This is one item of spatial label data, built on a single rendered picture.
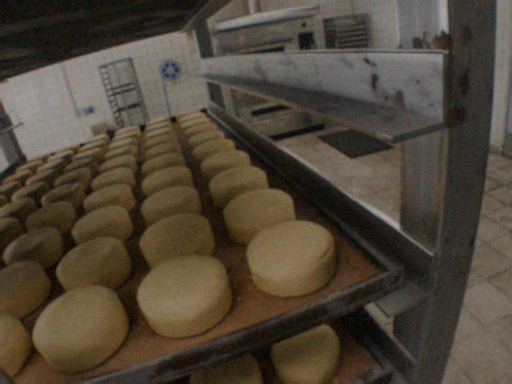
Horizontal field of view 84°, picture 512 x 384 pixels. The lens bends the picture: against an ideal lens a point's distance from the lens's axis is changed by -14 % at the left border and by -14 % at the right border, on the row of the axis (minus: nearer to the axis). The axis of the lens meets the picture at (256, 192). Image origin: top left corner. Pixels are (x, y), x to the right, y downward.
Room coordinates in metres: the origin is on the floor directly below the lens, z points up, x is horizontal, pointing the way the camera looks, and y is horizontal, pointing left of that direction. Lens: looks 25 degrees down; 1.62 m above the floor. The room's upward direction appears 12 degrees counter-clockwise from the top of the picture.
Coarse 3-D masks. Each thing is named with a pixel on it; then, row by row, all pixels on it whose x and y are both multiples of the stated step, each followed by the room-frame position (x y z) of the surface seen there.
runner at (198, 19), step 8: (208, 0) 0.37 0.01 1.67; (216, 0) 0.36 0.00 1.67; (224, 0) 0.37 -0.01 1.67; (232, 0) 0.38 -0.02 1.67; (208, 8) 0.41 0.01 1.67; (216, 8) 0.42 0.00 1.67; (200, 16) 0.48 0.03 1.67; (208, 16) 0.50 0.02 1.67; (192, 24) 0.57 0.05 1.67; (200, 24) 0.60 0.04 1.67; (184, 32) 0.72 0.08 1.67
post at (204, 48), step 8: (192, 32) 0.73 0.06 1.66; (200, 32) 0.71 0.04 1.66; (208, 32) 0.71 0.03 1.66; (200, 40) 0.71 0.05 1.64; (208, 40) 0.71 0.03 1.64; (200, 48) 0.71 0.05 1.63; (208, 48) 0.71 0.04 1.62; (200, 56) 0.71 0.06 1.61; (208, 56) 0.71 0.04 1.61; (208, 88) 0.71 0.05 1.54; (216, 88) 0.71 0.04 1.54; (208, 96) 0.71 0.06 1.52; (216, 96) 0.71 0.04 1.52; (224, 104) 0.71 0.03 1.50
